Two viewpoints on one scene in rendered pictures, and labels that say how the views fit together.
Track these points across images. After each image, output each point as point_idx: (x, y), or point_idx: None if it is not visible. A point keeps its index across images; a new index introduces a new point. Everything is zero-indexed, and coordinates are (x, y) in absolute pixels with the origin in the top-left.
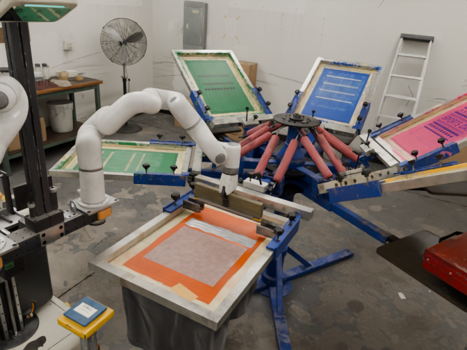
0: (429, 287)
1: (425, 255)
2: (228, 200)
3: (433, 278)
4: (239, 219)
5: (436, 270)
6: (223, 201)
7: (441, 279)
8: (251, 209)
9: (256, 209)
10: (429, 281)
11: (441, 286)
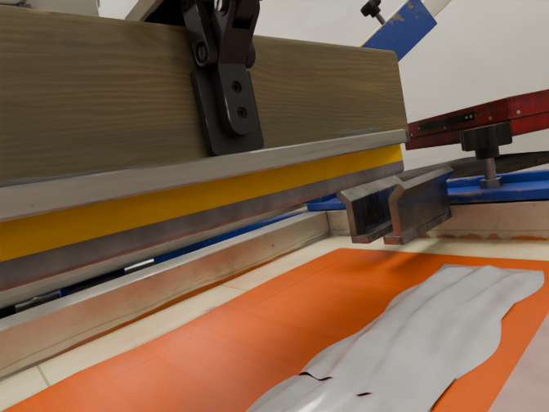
0: (526, 166)
1: (512, 109)
2: (247, 77)
3: (501, 163)
4: (213, 315)
5: (533, 121)
6: (225, 93)
7: (545, 128)
8: (371, 95)
9: (388, 82)
10: (514, 163)
11: (522, 159)
